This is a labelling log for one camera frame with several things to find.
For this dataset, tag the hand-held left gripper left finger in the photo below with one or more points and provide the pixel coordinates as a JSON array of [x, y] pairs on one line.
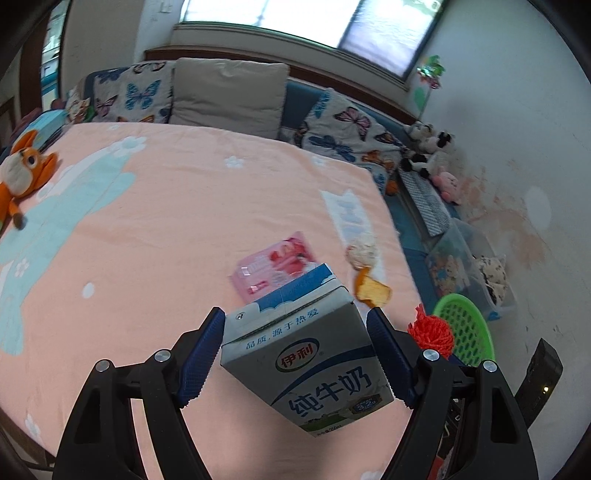
[[201, 355]]

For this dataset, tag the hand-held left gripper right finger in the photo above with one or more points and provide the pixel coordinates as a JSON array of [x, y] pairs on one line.
[[390, 360]]

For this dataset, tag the red foam fruit net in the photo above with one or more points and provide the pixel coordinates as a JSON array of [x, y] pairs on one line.
[[431, 332]]

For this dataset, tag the green plastic basket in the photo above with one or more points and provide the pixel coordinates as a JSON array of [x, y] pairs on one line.
[[475, 332]]

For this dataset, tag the white blue milk carton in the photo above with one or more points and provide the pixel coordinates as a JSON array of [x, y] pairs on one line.
[[304, 355]]

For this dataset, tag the pink plastic packet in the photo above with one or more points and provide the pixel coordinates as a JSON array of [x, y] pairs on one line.
[[272, 265]]

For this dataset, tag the spotted cloth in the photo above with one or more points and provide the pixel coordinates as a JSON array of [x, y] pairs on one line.
[[493, 277]]

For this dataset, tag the crumpled white tissue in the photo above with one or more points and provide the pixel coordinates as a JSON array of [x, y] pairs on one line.
[[361, 251]]

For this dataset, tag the clear storage box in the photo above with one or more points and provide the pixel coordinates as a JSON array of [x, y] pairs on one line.
[[455, 267]]

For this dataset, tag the pink printed blanket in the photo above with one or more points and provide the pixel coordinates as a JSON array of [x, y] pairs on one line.
[[161, 207]]

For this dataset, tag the patterned long box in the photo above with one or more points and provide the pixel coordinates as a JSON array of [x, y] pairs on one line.
[[425, 203]]

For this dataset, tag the small orange ball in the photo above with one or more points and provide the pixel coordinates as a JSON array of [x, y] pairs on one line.
[[392, 186]]

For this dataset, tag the pink plush toy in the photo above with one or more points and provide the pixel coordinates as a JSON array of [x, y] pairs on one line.
[[448, 187]]

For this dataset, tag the black white cow plush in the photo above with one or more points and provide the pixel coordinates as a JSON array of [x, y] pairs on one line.
[[427, 143]]

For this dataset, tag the pink butterfly cushion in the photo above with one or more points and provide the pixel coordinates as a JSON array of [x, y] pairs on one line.
[[346, 124]]

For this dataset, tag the orange plush toy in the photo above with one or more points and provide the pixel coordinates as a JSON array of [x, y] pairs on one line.
[[21, 170]]

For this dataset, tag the beige cushion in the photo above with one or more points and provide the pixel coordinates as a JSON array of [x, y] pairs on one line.
[[231, 94]]

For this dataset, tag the blue butterfly cushion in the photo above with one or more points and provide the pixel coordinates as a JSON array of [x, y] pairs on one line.
[[134, 92]]

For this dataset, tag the colourful pinwheel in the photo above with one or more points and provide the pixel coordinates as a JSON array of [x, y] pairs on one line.
[[429, 74]]

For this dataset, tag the window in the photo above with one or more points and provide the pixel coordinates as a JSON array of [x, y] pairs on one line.
[[300, 23]]

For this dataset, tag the white light switch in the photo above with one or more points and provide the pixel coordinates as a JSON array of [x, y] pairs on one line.
[[166, 4]]

